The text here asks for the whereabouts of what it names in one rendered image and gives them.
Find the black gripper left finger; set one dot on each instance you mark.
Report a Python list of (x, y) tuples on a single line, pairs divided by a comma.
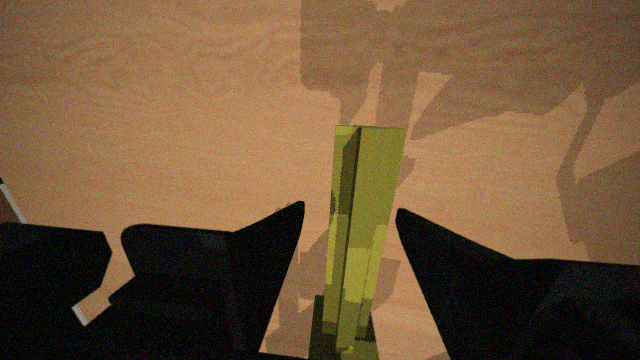
[(250, 264)]

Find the yellow shaft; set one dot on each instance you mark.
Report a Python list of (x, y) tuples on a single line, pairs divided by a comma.
[(366, 165)]

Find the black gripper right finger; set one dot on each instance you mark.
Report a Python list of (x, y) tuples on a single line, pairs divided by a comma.
[(488, 306)]

